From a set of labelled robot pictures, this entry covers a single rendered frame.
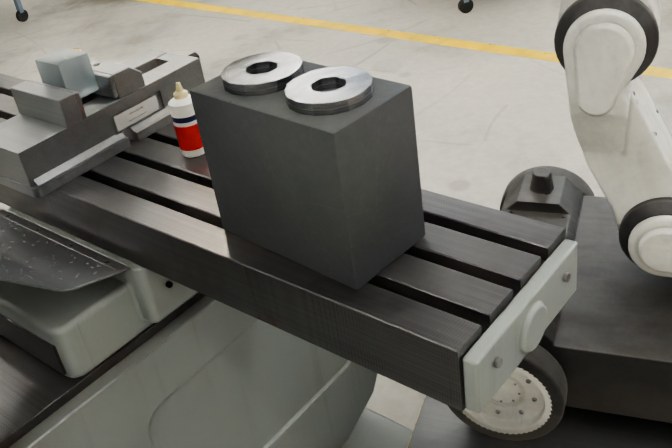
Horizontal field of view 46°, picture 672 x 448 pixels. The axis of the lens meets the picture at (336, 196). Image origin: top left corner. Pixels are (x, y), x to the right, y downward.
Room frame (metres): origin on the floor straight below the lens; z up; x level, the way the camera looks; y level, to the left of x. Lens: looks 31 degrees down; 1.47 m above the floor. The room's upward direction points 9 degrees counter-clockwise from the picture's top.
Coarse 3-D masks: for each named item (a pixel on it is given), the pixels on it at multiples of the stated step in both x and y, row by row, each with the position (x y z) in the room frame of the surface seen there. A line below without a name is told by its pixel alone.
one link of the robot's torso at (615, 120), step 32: (576, 32) 1.05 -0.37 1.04; (608, 32) 1.03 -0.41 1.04; (640, 32) 1.02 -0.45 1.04; (576, 64) 1.04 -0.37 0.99; (608, 64) 1.03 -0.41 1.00; (640, 64) 1.02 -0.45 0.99; (576, 96) 1.05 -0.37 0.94; (608, 96) 1.02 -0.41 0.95; (640, 96) 1.09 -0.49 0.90; (576, 128) 1.07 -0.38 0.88; (608, 128) 1.05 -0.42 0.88; (640, 128) 1.05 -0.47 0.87; (608, 160) 1.07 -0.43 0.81; (640, 160) 1.05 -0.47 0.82; (608, 192) 1.07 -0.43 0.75; (640, 192) 1.05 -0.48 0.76
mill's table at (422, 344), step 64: (0, 192) 1.12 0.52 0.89; (64, 192) 0.98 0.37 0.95; (128, 192) 1.00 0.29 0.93; (192, 192) 0.93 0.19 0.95; (128, 256) 0.91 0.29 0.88; (192, 256) 0.81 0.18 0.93; (256, 256) 0.76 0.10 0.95; (448, 256) 0.70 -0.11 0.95; (512, 256) 0.68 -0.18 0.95; (576, 256) 0.70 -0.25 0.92; (320, 320) 0.67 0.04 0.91; (384, 320) 0.61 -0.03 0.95; (448, 320) 0.60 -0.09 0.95; (512, 320) 0.60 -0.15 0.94; (448, 384) 0.56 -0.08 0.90
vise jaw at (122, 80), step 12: (96, 60) 1.19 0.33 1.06; (96, 72) 1.14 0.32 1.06; (108, 72) 1.13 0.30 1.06; (120, 72) 1.13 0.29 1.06; (132, 72) 1.14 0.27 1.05; (108, 84) 1.11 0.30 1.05; (120, 84) 1.12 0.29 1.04; (132, 84) 1.14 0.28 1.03; (144, 84) 1.15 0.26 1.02; (108, 96) 1.12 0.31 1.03; (120, 96) 1.12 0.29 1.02
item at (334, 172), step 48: (192, 96) 0.82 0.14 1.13; (240, 96) 0.78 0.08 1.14; (288, 96) 0.73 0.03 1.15; (336, 96) 0.71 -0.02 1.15; (384, 96) 0.73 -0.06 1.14; (240, 144) 0.77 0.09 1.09; (288, 144) 0.71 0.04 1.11; (336, 144) 0.66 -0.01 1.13; (384, 144) 0.71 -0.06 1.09; (240, 192) 0.78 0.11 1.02; (288, 192) 0.72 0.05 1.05; (336, 192) 0.67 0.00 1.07; (384, 192) 0.70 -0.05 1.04; (288, 240) 0.73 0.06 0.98; (336, 240) 0.68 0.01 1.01; (384, 240) 0.70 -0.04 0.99
